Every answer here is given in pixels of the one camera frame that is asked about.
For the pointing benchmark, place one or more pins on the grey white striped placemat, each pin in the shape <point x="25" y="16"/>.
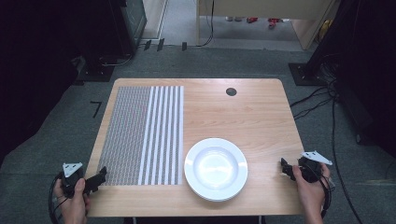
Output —
<point x="134" y="137"/>

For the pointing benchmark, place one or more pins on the yellow object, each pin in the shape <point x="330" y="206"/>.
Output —
<point x="325" y="29"/>

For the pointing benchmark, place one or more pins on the glass-fronted dark cabinet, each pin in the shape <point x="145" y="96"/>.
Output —
<point x="134" y="21"/>

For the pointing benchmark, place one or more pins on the light wooden cabinet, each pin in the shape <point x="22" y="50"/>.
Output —
<point x="264" y="7"/>

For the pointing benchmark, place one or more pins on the small red object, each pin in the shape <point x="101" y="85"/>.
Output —
<point x="251" y="20"/>
<point x="274" y="22"/>

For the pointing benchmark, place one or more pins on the black stand base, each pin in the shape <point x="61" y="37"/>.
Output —
<point x="306" y="74"/>
<point x="95" y="72"/>

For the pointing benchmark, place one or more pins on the dark round table grommet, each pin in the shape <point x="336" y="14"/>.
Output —
<point x="231" y="91"/>

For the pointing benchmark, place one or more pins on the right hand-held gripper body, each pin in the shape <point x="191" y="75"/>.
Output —
<point x="311" y="168"/>

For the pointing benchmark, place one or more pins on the person's left hand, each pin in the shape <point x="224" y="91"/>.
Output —
<point x="74" y="206"/>

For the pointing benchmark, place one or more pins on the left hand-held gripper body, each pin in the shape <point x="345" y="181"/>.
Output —
<point x="70" y="179"/>

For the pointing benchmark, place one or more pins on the person's right hand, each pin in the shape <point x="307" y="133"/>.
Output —
<point x="310" y="193"/>

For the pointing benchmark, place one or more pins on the white deep plate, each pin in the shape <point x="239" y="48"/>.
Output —
<point x="216" y="169"/>

